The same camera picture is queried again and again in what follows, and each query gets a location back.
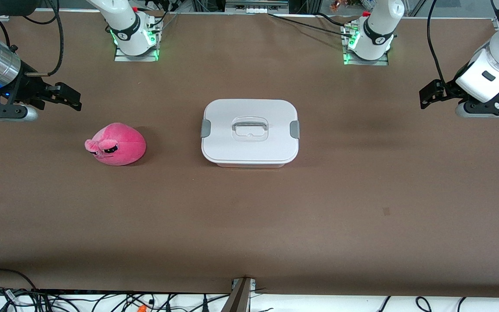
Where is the pink plush toy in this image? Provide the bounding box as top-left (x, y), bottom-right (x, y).
top-left (84, 123), bottom-right (147, 166)

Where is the clear plastic lid handle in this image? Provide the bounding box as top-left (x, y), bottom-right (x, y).
top-left (232, 120), bottom-right (269, 132)

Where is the white plastic box base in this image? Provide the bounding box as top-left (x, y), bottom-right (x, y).
top-left (208, 159), bottom-right (292, 169)

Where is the grey socket strip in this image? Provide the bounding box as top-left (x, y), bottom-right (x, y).
top-left (226, 0), bottom-right (289, 13)

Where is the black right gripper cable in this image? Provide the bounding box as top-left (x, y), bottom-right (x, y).
top-left (25, 0), bottom-right (65, 78)

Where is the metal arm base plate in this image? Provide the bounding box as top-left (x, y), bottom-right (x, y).
top-left (114, 41), bottom-right (160, 62)
top-left (343, 45), bottom-right (389, 66)

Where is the black cable on table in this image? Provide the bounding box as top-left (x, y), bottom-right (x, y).
top-left (268, 12), bottom-right (358, 36)

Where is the thin black cable loop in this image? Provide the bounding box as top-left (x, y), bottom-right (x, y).
top-left (0, 269), bottom-right (38, 299)

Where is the metal post with bracket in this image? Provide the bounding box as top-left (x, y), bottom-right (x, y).
top-left (221, 277), bottom-right (256, 312)

